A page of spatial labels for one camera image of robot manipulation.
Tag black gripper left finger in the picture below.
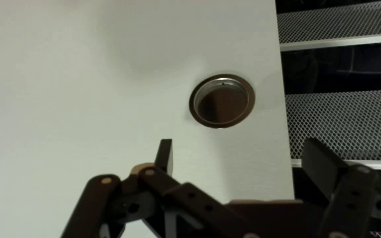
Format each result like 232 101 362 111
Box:
60 137 245 238

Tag white sliding door two handles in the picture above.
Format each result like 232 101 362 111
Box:
0 0 297 238

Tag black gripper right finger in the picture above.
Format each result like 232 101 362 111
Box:
302 136 381 238

